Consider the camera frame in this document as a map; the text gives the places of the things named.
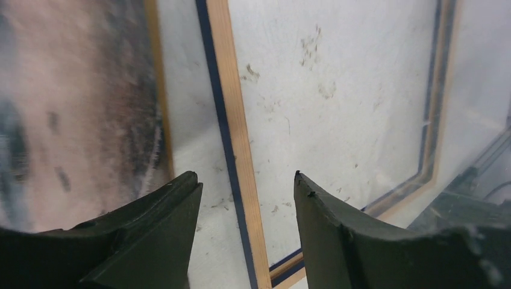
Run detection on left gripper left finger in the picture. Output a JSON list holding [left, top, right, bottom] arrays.
[[1, 171, 203, 288]]

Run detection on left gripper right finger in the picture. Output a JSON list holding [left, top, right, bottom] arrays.
[[293, 172, 510, 288]]

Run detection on beach landscape photo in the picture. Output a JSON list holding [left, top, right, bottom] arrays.
[[1, 1, 169, 232]]

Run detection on clear acrylic sheet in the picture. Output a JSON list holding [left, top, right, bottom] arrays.
[[228, 1, 510, 263]]

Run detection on brown backing board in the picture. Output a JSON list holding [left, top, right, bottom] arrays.
[[145, 0, 175, 179]]

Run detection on aluminium front rail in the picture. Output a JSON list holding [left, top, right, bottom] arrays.
[[407, 127, 511, 232]]

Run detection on wooden picture frame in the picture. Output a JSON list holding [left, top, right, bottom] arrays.
[[196, 1, 460, 288]]

